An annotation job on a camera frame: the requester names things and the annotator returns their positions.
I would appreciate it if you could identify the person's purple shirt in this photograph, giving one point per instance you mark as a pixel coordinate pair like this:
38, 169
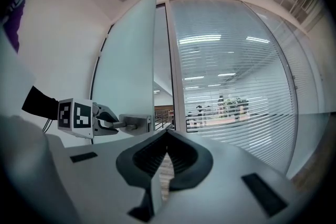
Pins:
15, 13

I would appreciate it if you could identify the black metal railing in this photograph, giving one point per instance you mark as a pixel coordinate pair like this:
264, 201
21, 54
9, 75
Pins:
162, 119

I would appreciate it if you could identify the glass partition with blinds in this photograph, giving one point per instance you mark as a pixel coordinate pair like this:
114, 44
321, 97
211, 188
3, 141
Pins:
236, 73

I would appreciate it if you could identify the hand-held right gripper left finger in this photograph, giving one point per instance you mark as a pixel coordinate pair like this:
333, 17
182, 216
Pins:
110, 178

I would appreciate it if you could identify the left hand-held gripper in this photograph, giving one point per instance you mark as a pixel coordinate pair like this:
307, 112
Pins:
76, 118

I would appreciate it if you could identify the row of ceiling lights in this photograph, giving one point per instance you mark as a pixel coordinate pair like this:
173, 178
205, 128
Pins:
197, 39

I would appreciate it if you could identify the person's left forearm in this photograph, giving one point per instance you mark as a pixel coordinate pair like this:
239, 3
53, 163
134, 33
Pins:
39, 106

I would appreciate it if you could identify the frosted glass door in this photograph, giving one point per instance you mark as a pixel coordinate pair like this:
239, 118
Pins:
126, 60

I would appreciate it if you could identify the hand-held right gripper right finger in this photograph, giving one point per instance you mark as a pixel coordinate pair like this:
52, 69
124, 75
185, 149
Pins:
223, 183

